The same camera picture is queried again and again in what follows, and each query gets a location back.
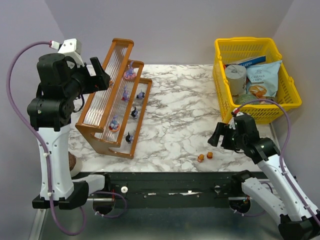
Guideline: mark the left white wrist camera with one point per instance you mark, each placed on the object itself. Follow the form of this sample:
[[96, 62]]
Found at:
[[70, 47]]

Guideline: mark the black hat donkey toy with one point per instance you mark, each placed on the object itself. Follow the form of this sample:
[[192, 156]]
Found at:
[[129, 138], [135, 113]]

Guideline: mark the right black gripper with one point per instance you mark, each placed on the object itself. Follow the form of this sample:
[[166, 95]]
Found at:
[[227, 137]]

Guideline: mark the dark blue box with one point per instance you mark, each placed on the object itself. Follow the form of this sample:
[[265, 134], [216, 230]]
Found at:
[[247, 62]]

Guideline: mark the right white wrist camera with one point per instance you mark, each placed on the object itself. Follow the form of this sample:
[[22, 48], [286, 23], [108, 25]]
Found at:
[[236, 113]]

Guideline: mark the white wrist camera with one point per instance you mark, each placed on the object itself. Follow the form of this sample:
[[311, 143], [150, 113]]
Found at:
[[70, 47], [236, 113]]

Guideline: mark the grey cylindrical canister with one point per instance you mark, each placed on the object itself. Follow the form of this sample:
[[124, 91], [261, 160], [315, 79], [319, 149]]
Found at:
[[236, 76]]

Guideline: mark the black hat donkey toy front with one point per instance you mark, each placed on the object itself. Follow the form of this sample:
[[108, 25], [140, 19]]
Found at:
[[129, 138]]

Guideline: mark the light blue chips bag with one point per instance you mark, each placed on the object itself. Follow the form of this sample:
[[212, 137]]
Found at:
[[262, 79]]

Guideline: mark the yellow plastic basket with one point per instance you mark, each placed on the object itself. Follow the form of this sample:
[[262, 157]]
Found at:
[[232, 49]]

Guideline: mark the black hat donkey toy back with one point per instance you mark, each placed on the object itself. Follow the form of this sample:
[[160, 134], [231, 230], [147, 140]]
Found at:
[[135, 113]]

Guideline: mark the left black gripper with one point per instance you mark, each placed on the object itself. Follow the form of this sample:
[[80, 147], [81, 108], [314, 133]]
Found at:
[[93, 81]]

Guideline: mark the green round item in basket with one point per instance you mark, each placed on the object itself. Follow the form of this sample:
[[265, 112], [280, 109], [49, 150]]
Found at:
[[244, 98]]

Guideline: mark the brown tiered acrylic shelf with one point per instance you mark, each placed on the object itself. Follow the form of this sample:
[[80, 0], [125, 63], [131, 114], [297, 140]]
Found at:
[[102, 106]]

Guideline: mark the purple donkey red base toy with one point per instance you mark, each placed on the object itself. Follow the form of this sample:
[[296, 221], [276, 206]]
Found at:
[[125, 94]]

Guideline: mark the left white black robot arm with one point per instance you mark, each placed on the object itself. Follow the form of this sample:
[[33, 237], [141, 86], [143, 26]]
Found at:
[[62, 80]]

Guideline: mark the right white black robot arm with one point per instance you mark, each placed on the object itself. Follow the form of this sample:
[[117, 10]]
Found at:
[[297, 218]]

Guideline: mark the brown topped white roll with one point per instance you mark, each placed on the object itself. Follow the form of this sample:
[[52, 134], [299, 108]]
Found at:
[[75, 164]]

